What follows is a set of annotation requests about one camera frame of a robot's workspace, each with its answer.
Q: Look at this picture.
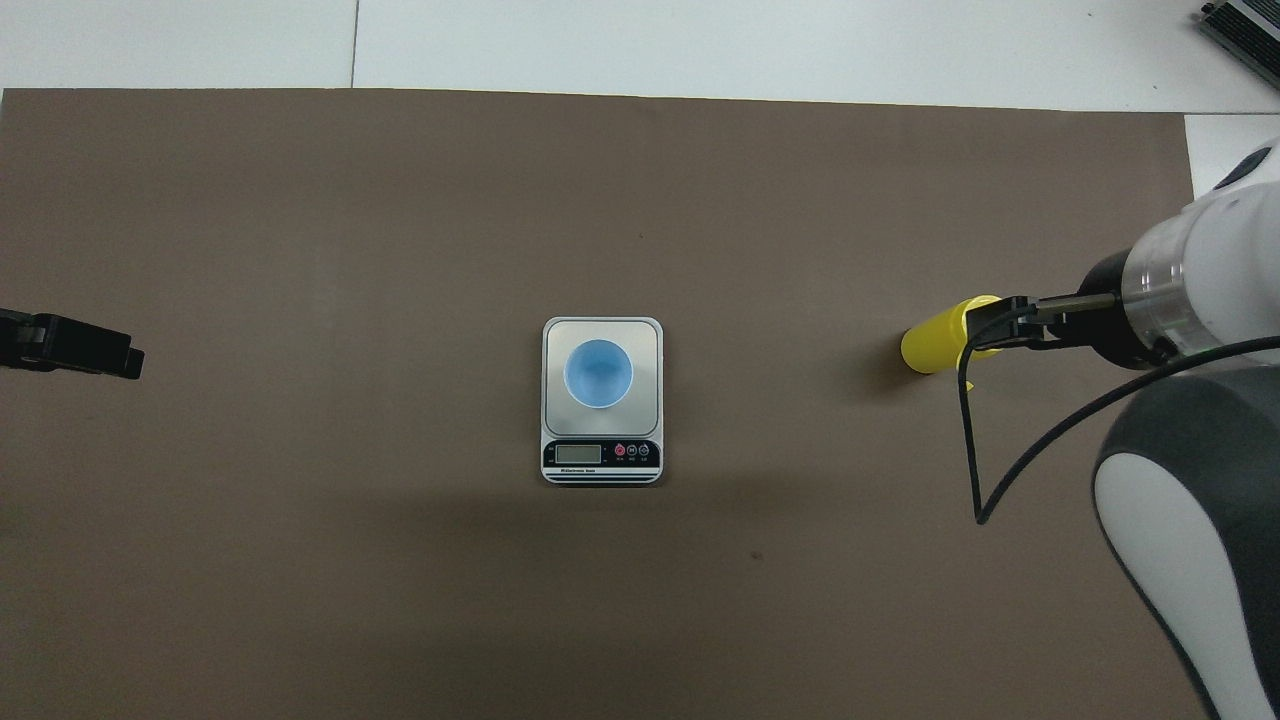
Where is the brown paper mat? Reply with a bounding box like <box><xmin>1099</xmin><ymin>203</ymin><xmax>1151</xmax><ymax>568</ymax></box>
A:
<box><xmin>0</xmin><ymin>88</ymin><xmax>1201</xmax><ymax>720</ymax></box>

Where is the silver digital kitchen scale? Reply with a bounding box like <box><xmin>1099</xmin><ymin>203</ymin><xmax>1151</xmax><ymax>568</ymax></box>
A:
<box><xmin>540</xmin><ymin>316</ymin><xmax>665</xmax><ymax>487</ymax></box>

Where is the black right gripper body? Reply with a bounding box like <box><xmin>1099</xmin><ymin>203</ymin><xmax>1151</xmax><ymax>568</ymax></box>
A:
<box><xmin>1040</xmin><ymin>248</ymin><xmax>1176</xmax><ymax>371</ymax></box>

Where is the grey ribbed metal device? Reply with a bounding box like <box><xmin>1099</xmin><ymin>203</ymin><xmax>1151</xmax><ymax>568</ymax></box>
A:
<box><xmin>1200</xmin><ymin>0</ymin><xmax>1280</xmax><ymax>93</ymax></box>

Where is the yellow squeeze bottle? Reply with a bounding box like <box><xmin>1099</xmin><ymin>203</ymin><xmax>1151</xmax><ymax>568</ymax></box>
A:
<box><xmin>900</xmin><ymin>295</ymin><xmax>1006</xmax><ymax>393</ymax></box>

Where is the light blue plastic cup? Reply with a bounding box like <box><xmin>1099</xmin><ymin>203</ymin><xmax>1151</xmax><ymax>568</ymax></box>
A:
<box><xmin>563</xmin><ymin>339</ymin><xmax>635</xmax><ymax>410</ymax></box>

